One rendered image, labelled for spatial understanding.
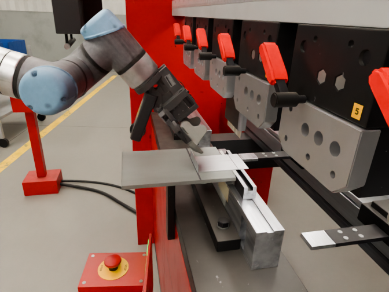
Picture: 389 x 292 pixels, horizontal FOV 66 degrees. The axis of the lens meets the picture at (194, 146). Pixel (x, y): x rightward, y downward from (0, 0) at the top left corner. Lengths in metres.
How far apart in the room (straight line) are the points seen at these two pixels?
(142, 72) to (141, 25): 0.90
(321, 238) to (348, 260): 1.61
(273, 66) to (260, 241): 0.35
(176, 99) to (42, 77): 0.27
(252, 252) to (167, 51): 1.13
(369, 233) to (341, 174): 0.30
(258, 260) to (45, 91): 0.49
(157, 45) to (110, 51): 0.92
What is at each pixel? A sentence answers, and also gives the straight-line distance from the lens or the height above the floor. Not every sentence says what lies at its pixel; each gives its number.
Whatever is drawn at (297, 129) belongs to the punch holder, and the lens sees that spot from 0.40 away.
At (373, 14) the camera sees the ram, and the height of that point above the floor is 1.35.
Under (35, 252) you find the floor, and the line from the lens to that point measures 2.15.
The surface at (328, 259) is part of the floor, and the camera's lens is 2.13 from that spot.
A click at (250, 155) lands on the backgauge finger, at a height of 1.00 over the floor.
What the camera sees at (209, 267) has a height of 0.88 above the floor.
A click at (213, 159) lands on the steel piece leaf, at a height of 1.00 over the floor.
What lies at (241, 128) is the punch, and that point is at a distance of 0.71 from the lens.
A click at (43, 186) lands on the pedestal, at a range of 2.65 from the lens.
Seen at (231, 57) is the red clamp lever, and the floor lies 1.28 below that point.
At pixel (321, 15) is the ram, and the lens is 0.39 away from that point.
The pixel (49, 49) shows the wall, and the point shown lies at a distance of 8.32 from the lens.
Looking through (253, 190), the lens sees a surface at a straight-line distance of 0.69.
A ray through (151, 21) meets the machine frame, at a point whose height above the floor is 1.31.
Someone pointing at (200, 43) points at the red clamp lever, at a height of 1.28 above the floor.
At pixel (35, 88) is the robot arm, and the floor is 1.24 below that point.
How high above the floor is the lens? 1.34
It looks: 24 degrees down
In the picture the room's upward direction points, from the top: 2 degrees clockwise
